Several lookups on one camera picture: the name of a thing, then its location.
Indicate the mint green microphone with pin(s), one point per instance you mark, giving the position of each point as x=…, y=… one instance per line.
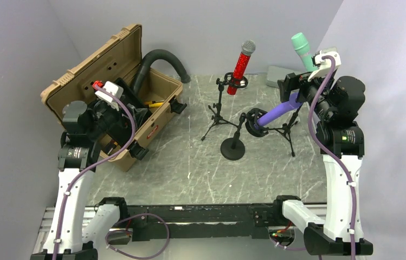
x=302, y=49

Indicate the black tray in case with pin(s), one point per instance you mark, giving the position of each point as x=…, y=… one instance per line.
x=129, y=98

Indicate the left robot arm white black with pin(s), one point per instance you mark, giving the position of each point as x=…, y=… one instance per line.
x=68, y=237

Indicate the tan plastic tool case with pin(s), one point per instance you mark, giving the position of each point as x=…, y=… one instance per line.
x=118, y=61

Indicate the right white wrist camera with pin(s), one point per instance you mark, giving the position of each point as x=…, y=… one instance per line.
x=324, y=64

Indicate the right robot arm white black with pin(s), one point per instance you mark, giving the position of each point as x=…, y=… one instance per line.
x=341, y=143

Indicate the red glitter microphone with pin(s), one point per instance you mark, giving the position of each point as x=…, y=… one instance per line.
x=240, y=68

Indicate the purple microphone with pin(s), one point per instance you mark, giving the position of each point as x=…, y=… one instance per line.
x=279, y=111

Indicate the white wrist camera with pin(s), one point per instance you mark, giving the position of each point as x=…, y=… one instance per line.
x=324, y=64
x=104, y=91

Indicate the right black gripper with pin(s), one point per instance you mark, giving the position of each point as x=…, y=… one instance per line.
x=292, y=82

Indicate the black tripod stand shock mount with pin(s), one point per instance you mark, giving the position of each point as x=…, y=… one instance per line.
x=215, y=108

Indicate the black round base mic stand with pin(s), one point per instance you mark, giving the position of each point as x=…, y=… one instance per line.
x=233, y=148

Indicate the yellow tool in case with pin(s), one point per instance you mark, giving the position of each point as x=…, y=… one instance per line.
x=153, y=104

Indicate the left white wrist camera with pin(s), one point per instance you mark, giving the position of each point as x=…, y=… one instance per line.
x=104, y=91

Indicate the purple loop cable base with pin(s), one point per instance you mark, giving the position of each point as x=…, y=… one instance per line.
x=123, y=234

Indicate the black tripod stand right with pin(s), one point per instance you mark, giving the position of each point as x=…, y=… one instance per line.
x=285, y=129

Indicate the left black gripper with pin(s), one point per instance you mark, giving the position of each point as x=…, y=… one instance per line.
x=123, y=121

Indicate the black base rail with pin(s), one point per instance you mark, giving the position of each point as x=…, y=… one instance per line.
x=256, y=220

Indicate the grey plastic case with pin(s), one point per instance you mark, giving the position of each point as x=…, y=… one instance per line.
x=275, y=74

